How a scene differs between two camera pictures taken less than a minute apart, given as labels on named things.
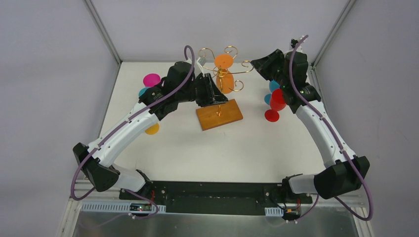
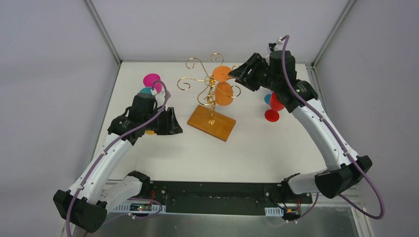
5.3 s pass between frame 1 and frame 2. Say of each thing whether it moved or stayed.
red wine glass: stayed
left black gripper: moved
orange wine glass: moved
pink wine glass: stayed
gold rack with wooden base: moved
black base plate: stayed
